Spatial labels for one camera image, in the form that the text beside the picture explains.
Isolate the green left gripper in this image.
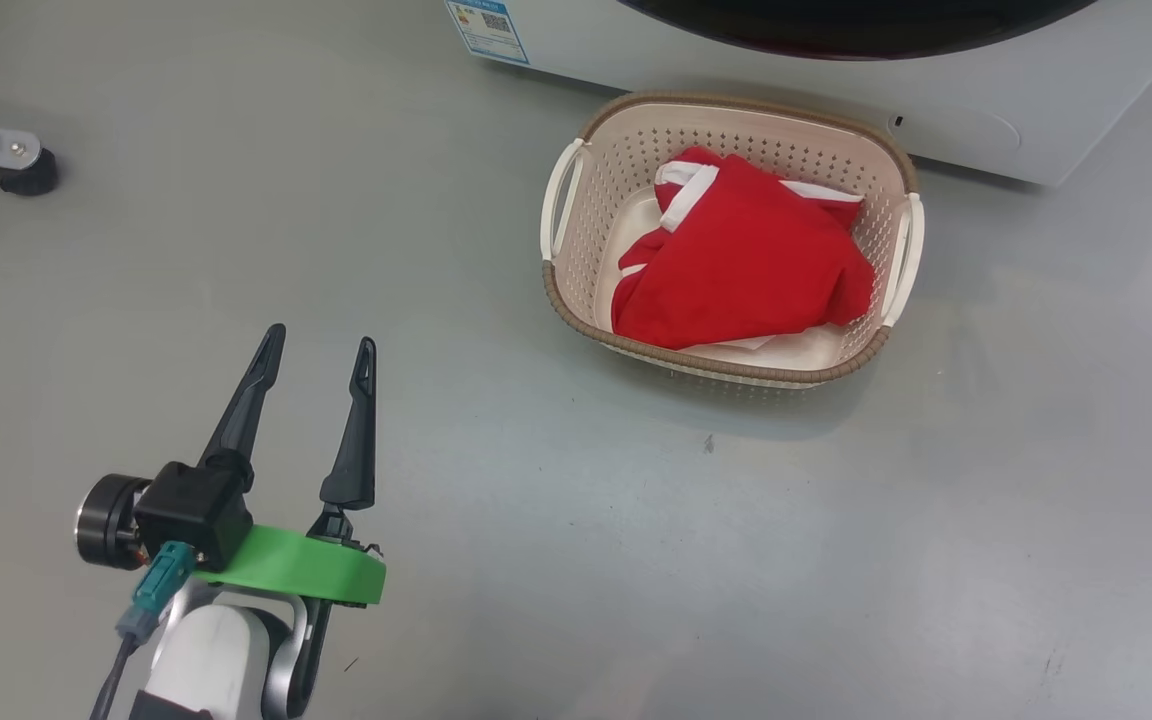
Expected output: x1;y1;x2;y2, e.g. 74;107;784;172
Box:
194;323;387;720

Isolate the red and white garment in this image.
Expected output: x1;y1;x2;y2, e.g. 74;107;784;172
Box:
611;147;877;353

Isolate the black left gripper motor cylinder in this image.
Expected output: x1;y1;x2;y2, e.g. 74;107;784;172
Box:
74;473;152;571

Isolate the cream plastic laundry basket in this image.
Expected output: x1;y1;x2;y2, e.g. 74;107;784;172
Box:
539;92;927;389

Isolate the white washing machine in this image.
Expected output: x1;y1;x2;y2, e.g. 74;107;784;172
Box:
444;0;1152;188

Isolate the blue energy label sticker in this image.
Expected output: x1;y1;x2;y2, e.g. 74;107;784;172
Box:
444;0;530;66

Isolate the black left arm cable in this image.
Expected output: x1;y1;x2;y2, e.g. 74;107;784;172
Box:
88;635;142;720

